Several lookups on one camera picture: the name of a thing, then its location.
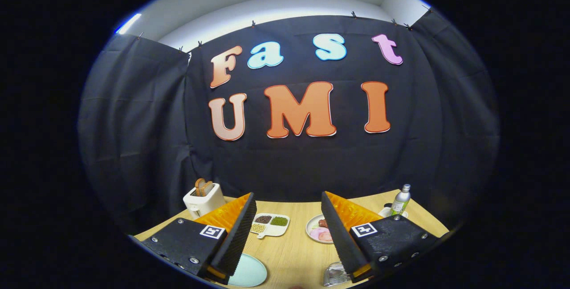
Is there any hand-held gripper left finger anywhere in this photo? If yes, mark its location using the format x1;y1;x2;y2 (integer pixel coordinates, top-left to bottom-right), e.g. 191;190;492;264
142;192;258;286

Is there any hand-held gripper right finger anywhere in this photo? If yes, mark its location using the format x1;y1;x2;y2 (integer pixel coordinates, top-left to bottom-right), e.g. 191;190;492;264
321;191;441;283

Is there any beige round dinner plate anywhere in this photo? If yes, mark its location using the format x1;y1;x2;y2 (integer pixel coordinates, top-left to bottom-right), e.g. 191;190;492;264
305;214;334;244

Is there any light green round plate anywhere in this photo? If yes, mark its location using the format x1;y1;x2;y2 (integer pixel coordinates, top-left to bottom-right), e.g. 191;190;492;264
228;253;268;287

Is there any white divided dish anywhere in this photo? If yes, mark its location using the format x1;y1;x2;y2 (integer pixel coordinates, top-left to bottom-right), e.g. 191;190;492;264
249;212;290;239

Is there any white toaster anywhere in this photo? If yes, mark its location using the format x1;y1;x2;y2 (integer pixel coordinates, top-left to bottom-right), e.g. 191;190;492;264
183;183;226;219

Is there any green label metal bottle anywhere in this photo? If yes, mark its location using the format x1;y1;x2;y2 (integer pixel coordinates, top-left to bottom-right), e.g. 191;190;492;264
391;184;411;216

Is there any black backdrop cloth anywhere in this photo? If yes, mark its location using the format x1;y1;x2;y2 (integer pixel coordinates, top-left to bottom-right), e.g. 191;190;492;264
78;9;500;236

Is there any long ceiling light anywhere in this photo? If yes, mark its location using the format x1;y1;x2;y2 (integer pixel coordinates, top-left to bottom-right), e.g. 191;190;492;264
117;13;142;35

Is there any metal wire basket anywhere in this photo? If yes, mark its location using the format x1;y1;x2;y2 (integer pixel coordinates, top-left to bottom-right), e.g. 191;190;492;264
323;261;352;287

